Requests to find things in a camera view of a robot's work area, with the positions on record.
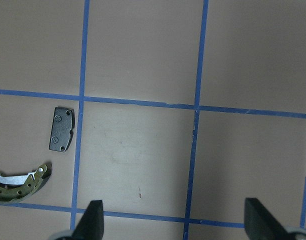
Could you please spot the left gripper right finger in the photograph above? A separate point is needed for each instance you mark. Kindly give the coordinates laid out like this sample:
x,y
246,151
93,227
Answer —
x,y
260,224

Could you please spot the black brake pad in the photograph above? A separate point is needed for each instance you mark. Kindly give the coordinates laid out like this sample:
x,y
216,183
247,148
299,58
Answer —
x,y
61,134

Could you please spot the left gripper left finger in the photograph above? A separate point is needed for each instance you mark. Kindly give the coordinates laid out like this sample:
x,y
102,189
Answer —
x,y
90,226

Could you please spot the olive brake shoe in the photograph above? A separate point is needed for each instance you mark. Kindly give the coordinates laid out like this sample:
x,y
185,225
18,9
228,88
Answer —
x,y
16,188

